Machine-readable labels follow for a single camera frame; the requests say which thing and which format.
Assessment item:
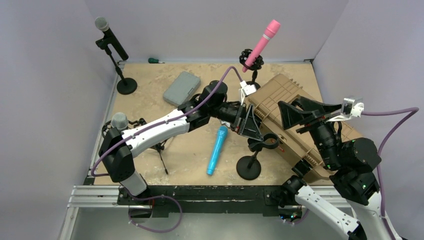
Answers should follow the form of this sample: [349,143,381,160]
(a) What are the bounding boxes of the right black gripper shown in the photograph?
[276,94,342,168]

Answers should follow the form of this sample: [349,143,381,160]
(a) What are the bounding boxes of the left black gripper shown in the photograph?
[209,102,263,142]

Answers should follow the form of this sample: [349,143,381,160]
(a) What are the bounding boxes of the blue microphone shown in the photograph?
[206,126,228,176]

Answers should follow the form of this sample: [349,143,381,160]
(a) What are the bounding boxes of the round-base mic stand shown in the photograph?
[236,133,279,181]
[100,45,138,95]

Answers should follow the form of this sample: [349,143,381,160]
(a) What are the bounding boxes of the shock-mount mic stand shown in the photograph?
[239,48,264,90]

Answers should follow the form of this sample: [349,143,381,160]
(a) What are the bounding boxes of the pink microphone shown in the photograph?
[242,19,281,73]

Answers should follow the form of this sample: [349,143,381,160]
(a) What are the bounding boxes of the black tripod shock-mount stand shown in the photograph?
[101,118,169,175]

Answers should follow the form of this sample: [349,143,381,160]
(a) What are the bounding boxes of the silver microphone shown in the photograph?
[110,112,129,132]

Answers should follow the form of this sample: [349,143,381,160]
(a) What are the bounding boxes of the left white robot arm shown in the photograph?
[99,80,263,205]

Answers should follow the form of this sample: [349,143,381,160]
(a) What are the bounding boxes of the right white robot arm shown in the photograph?
[278,96,400,240]

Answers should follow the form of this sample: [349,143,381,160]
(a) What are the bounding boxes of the black handheld microphone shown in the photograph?
[94,17,129,61]

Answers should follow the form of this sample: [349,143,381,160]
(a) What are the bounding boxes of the tan plastic tool case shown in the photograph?
[246,73,365,184]

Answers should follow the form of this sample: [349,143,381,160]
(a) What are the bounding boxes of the grey plastic case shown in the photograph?
[162,71,201,106]

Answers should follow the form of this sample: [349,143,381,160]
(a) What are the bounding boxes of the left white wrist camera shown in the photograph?
[238,81,257,104]

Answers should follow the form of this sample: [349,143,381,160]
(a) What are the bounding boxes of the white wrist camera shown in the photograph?
[238,81,257,104]
[327,96,365,122]

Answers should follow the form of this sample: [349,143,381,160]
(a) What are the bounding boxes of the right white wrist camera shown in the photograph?
[327,96,365,122]

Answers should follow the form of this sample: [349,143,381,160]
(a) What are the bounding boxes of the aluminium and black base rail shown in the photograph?
[67,184,362,220]

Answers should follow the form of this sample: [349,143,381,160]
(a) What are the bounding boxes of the green handle screwdriver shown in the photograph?
[148,57,165,64]

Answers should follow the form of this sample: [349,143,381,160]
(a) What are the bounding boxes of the purple cable loop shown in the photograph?
[127,195,183,233]

